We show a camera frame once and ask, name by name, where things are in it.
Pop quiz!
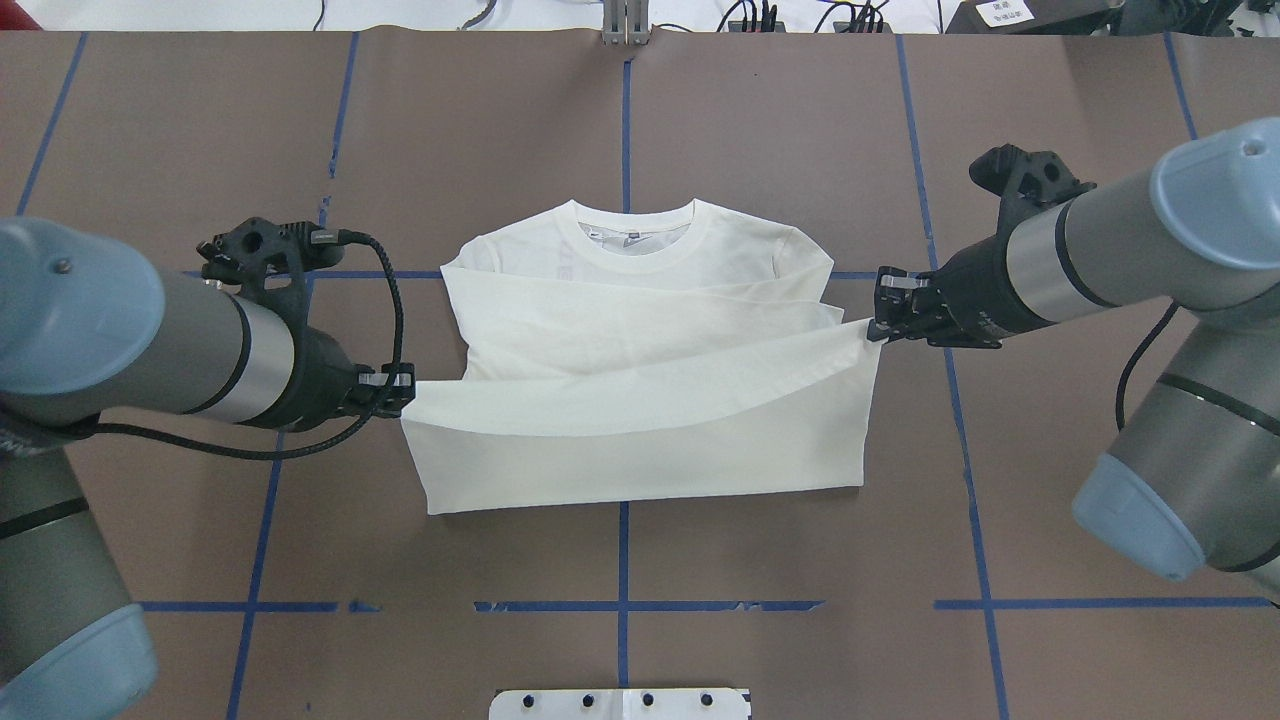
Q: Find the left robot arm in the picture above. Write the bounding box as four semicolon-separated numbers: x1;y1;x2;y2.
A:
1;217;415;719

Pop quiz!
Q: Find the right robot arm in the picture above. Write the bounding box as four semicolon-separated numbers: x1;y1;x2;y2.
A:
867;117;1279;606

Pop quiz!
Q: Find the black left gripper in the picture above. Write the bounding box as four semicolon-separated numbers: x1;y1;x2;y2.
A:
270;331;416;432

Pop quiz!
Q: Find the white camera post with base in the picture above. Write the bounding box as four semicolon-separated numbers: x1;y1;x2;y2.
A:
488;687;753;719

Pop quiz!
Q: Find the aluminium frame post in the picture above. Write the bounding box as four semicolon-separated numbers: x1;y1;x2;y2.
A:
602;0;652;46

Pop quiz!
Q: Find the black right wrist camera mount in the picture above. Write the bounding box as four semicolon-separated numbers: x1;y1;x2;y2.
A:
968;143;1098;211

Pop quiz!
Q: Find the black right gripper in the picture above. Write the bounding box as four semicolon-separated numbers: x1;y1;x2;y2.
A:
867;236;1029;348

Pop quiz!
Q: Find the white long-sleeve cat shirt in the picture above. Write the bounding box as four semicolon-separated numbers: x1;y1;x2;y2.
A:
402;200;881;516

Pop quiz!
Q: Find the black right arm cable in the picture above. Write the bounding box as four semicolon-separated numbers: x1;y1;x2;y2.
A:
1115;300;1183;433

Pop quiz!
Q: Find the black power adapter box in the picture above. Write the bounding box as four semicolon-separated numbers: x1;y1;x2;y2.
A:
943;1;1124;36

